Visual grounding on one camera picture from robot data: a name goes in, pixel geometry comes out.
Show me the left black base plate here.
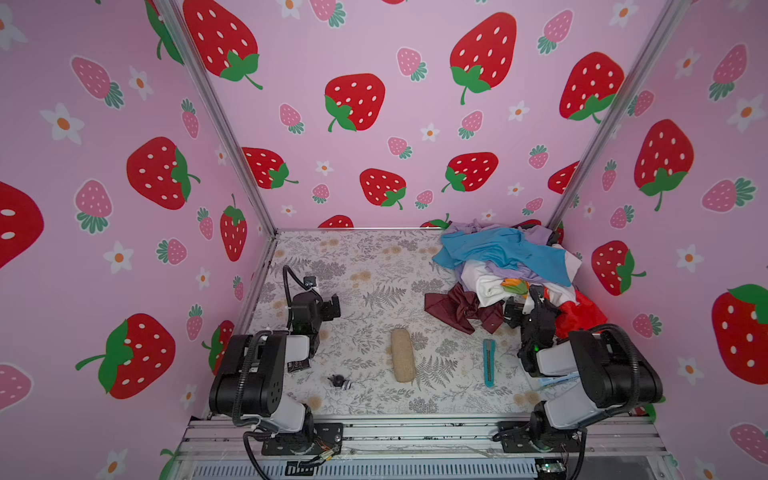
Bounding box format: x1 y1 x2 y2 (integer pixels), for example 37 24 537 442
261 422 344 456

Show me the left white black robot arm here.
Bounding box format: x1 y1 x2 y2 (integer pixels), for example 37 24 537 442
209 265 341 441

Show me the aluminium front rail frame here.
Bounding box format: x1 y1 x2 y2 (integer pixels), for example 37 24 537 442
179 414 682 479

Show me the teal blue cloth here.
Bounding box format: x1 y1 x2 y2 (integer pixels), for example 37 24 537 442
433 228 572 287

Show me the small black card packet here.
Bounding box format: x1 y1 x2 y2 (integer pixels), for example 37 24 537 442
286 359 311 373

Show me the maroon cloth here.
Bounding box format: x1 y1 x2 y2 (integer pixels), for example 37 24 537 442
424 283 504 335

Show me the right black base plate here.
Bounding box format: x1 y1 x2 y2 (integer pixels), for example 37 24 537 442
491 421 585 454

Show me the red cloth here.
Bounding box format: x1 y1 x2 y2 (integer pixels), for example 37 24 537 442
555 289 608 340

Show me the tan oblong sponge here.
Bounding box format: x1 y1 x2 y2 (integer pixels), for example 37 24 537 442
391 328 416 383

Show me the small black binder clip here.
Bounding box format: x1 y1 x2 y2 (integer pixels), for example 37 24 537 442
328 374 352 390

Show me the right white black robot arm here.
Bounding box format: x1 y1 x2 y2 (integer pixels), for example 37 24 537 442
493 285 663 452

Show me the blue white wipes packet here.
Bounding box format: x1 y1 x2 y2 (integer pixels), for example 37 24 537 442
537 373 580 389

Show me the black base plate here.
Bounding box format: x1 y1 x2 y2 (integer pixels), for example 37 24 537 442
261 422 344 456
491 421 585 454

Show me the teal utility knife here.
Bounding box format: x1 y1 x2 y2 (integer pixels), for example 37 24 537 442
483 339 496 388

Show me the white printed t-shirt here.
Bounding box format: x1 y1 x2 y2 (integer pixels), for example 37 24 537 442
460 260 577 307

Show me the lavender purple cloth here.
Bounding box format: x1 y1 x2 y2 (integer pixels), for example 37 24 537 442
444 219 552 282

